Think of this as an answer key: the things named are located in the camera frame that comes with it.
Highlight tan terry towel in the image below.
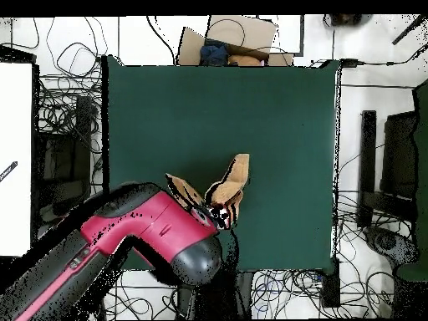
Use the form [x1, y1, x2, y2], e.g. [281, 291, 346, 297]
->
[165, 153, 251, 232]

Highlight dark green table cloth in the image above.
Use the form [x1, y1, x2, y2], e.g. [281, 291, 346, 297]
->
[101, 54, 342, 272]

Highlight orange cloth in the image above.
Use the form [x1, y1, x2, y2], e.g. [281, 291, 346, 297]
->
[227, 53, 262, 67]

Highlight dark blue cloth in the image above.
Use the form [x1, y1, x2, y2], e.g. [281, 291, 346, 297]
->
[199, 38, 230, 67]

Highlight brown cardboard box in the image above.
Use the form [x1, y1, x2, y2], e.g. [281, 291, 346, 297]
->
[176, 14, 295, 67]

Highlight black upright bar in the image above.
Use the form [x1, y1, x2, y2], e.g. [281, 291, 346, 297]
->
[357, 110, 377, 228]

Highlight black power strip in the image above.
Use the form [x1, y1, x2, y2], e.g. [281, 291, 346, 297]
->
[321, 257, 341, 308]

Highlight black stand foot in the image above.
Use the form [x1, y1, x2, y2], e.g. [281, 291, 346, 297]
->
[362, 225, 419, 268]

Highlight black chair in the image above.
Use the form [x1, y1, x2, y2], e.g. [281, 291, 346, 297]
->
[380, 111, 419, 201]

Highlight black pen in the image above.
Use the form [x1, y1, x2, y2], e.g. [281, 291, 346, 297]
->
[0, 160, 18, 183]

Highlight dark green cloth cover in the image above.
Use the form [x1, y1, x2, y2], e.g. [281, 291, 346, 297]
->
[395, 78, 428, 282]

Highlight black rod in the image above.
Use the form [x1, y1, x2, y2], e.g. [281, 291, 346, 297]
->
[391, 13, 428, 46]

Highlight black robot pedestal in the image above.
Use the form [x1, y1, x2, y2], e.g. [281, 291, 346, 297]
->
[175, 271, 255, 320]

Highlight black cable tangle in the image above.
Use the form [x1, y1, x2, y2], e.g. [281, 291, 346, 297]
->
[33, 16, 110, 135]
[250, 186, 415, 318]

